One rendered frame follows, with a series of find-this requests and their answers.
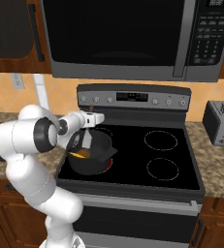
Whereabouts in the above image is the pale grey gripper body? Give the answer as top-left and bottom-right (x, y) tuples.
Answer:
(81, 128), (94, 150)

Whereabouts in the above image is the yellow corn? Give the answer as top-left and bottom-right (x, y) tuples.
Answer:
(69, 149), (92, 160)

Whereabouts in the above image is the black cooking pot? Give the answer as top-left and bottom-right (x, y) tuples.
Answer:
(66, 128), (118, 177)

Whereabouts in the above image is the black and grey stove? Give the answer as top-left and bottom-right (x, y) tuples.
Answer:
(53, 82), (207, 248)

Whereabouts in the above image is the black oven door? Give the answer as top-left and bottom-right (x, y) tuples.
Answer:
(72, 203), (200, 248)

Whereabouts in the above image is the grey and black microwave oven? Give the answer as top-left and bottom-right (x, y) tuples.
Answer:
(40, 0), (224, 83)

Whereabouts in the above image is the brown base cupboard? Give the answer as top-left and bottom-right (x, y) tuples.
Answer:
(188, 196), (224, 248)
(0, 176), (58, 248)

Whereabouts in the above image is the grey toaster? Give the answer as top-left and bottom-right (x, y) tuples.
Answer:
(202, 100), (224, 147)

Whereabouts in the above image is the grey oven door handle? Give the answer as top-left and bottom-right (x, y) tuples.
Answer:
(75, 193), (203, 217)

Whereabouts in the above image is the white wall socket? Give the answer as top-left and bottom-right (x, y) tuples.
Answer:
(10, 73), (26, 90)

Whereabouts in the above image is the black cupboard handle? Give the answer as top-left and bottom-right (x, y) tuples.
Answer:
(28, 3), (46, 63)
(191, 218), (205, 248)

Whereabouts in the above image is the grey microwave door handle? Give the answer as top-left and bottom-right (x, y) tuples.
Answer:
(172, 0), (197, 78)

